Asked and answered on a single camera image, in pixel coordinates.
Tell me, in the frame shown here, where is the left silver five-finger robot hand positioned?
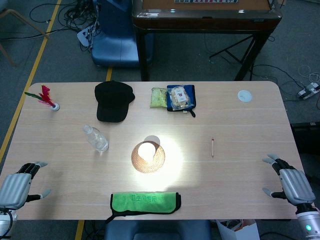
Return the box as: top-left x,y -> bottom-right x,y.
0,161 -> 52,210

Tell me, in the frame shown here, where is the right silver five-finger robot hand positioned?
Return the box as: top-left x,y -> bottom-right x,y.
261,153 -> 316,207

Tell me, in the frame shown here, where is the transparent plastic water bottle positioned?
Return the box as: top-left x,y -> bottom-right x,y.
82,124 -> 110,154

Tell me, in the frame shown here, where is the white paper cup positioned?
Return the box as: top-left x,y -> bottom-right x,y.
137,141 -> 159,162

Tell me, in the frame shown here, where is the black box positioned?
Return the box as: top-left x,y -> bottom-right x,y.
290,121 -> 320,155

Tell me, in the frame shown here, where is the white paper bag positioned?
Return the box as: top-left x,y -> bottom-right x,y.
215,219 -> 260,240

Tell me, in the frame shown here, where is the grey power strip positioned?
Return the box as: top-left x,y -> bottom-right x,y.
296,83 -> 320,100

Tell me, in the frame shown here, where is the red green feather shuttlecock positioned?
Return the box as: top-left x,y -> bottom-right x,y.
24,84 -> 61,112

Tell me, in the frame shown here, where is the white round grommet cover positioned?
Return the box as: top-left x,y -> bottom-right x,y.
237,89 -> 253,103

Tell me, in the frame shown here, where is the green microfiber towel black trim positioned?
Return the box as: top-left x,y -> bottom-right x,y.
104,191 -> 182,224

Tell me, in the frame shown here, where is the black baseball cap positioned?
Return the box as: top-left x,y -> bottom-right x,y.
94,80 -> 136,123

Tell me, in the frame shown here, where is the round woven rattan coaster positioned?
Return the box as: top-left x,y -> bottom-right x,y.
130,140 -> 166,174

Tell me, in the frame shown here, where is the blue fabric pouch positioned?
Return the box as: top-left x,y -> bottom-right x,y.
166,84 -> 197,118

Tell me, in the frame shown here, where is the dark blue padded seat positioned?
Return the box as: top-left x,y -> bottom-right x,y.
104,219 -> 212,240

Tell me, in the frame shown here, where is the clear bag of snacks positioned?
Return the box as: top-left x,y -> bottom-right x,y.
170,86 -> 190,111

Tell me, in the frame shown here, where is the yellow-green snack packet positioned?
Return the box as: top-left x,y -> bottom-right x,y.
149,87 -> 168,109

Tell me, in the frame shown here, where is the white power strip with plugs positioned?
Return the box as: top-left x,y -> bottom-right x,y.
76,26 -> 95,48

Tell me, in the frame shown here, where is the light wooden chair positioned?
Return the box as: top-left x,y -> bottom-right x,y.
0,8 -> 50,68

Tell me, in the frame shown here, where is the dark wooden mahjong table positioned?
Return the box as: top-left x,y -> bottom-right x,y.
131,0 -> 283,82

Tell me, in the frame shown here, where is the coiled white cable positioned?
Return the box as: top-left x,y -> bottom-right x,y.
298,64 -> 320,84

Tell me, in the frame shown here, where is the tangle of black floor cables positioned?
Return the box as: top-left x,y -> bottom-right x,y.
29,0 -> 102,35

